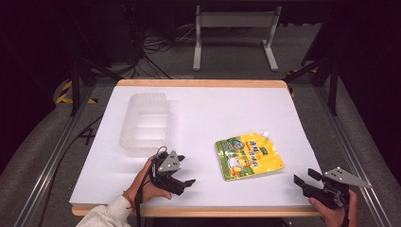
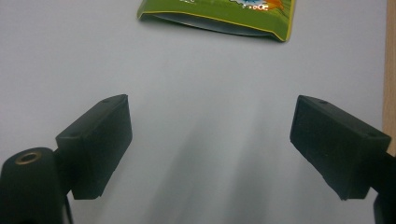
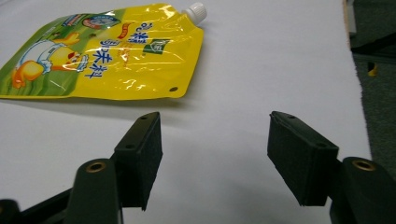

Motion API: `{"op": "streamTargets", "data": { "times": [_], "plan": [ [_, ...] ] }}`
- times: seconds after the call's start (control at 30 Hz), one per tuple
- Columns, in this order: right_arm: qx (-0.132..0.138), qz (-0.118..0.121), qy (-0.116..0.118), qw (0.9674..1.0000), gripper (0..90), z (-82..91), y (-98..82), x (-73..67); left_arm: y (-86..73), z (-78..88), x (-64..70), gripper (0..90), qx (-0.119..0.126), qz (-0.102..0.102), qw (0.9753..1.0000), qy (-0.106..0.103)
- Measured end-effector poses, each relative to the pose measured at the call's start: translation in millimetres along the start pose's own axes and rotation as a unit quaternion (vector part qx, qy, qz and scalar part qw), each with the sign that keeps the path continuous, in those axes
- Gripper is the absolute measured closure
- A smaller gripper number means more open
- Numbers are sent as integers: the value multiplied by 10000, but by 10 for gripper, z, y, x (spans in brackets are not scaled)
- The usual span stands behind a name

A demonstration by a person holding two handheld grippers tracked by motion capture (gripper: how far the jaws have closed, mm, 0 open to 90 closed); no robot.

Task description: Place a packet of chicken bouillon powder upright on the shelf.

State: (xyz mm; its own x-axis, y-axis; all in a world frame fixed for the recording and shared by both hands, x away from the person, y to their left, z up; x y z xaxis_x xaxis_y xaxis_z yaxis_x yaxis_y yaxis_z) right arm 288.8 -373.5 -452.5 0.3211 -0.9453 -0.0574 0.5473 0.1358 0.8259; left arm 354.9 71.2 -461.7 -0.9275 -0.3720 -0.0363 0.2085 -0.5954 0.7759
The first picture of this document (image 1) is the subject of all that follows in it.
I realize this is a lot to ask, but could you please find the black floor cable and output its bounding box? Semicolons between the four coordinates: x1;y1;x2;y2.
37;114;105;227

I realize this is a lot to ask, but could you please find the white metal stand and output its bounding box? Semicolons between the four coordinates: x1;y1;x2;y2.
192;5;283;73

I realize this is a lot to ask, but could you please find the yellow spouted pouch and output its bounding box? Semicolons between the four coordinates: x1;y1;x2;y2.
215;131;286;183

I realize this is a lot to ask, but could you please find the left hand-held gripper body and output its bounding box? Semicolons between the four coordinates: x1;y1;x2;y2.
150;149;187;196

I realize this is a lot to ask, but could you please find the white table mat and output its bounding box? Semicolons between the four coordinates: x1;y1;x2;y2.
68;85;323;208

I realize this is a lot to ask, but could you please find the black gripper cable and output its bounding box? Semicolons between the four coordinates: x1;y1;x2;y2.
341;193;352;227
134;145;168;227

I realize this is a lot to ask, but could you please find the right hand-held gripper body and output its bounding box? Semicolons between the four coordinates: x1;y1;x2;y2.
302;166;374;210

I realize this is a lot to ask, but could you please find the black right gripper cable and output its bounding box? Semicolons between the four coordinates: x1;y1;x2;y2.
341;193;352;227

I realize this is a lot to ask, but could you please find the translucent plastic container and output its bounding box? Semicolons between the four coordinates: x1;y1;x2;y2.
118;92;171;158

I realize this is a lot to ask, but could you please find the aluminium floor rail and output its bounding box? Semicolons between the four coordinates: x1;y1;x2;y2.
314;84;393;227
12;84;96;227

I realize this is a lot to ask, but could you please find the black tripod stand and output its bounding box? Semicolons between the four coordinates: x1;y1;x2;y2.
66;46;125;118
282;51;340;116

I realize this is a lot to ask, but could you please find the red string bracelet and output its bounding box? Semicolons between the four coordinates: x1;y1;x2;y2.
123;189;136;212

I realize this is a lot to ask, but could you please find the person's left hand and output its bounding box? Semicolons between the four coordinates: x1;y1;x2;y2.
125;156;173;208

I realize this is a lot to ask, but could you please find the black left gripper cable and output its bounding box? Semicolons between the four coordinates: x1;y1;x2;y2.
134;145;168;227

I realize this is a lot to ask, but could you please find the bundle of floor cables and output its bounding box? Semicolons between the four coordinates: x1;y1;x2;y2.
125;23;198;80

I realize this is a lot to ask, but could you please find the yellow black hazard tape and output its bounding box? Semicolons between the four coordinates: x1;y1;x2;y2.
55;79;98;105

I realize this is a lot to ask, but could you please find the person's right hand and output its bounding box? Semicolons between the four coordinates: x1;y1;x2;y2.
307;189;359;227

